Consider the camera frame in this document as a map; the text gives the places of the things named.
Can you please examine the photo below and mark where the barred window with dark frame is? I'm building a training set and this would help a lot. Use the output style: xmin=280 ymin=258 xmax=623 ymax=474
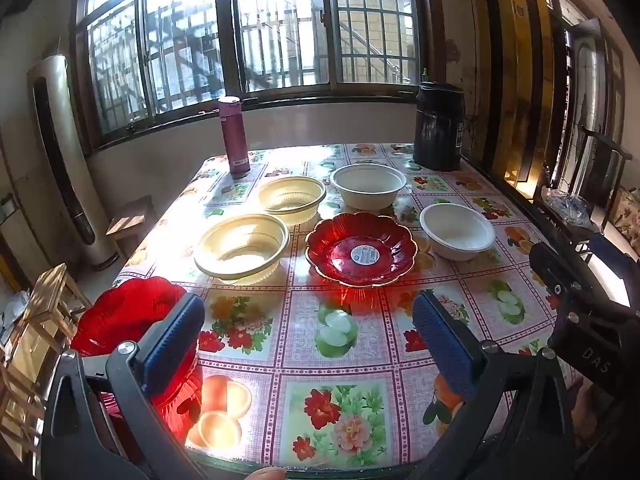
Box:
xmin=75 ymin=0 xmax=446 ymax=148

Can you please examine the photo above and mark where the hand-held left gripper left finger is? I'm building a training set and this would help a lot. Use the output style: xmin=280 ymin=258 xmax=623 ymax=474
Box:
xmin=40 ymin=292 xmax=208 ymax=480

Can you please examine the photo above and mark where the light wooden chair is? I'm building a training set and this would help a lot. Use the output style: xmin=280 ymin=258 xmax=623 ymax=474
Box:
xmin=0 ymin=262 xmax=93 ymax=456

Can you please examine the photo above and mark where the black kettle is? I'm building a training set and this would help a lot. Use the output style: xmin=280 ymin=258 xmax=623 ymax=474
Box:
xmin=413 ymin=67 xmax=466 ymax=172

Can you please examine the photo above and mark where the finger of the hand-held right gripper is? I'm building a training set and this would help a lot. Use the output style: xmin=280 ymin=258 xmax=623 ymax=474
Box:
xmin=529 ymin=241 xmax=632 ymax=313
xmin=586 ymin=232 xmax=640 ymax=281

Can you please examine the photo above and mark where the yellow plastic bowl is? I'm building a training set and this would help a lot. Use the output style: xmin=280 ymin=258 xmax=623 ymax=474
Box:
xmin=194 ymin=213 xmax=291 ymax=286
xmin=257 ymin=176 xmax=327 ymax=223

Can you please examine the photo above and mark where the floral patterned cushion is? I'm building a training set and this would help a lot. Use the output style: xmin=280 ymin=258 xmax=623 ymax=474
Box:
xmin=612 ymin=185 xmax=640 ymax=251

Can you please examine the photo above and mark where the yellow wooden door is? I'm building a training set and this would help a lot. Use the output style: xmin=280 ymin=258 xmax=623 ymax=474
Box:
xmin=492 ymin=0 xmax=556 ymax=196

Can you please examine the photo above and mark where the large white bowl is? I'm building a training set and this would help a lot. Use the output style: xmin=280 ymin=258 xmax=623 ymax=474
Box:
xmin=330 ymin=163 xmax=407 ymax=212

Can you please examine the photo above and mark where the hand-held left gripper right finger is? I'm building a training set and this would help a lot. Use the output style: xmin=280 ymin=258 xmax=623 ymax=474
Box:
xmin=400 ymin=290 xmax=576 ymax=480

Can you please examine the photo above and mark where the small white bowl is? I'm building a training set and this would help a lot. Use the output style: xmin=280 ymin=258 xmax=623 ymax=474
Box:
xmin=419 ymin=203 xmax=497 ymax=262

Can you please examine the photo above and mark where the pink thermos bottle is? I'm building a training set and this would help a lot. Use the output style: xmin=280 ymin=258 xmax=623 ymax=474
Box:
xmin=217 ymin=96 xmax=252 ymax=175

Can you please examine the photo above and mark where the standing air conditioner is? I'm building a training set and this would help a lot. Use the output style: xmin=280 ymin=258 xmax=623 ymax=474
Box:
xmin=27 ymin=55 xmax=121 ymax=271

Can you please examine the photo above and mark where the low wooden stool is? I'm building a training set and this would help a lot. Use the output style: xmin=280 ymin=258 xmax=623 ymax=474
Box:
xmin=105 ymin=195 xmax=158 ymax=256

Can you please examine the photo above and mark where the person's right forearm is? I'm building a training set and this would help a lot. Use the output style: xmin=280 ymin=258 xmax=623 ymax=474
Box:
xmin=575 ymin=380 xmax=601 ymax=448

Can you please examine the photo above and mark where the dark wooden chair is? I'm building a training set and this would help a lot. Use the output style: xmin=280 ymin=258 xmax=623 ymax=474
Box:
xmin=532 ymin=125 xmax=633 ymax=251

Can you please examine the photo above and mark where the clear plastic bag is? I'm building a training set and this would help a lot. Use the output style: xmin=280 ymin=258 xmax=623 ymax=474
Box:
xmin=542 ymin=187 xmax=596 ymax=233

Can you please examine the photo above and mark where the plain red plate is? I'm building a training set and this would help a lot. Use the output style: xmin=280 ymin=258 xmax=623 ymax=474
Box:
xmin=70 ymin=276 xmax=203 ymax=456

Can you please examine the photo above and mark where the floral fruit print tablecloth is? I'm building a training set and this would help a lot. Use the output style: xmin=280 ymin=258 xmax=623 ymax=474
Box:
xmin=100 ymin=142 xmax=591 ymax=471

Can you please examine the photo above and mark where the red plate with sticker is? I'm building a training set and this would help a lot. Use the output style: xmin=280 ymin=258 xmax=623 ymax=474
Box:
xmin=305 ymin=212 xmax=418 ymax=288

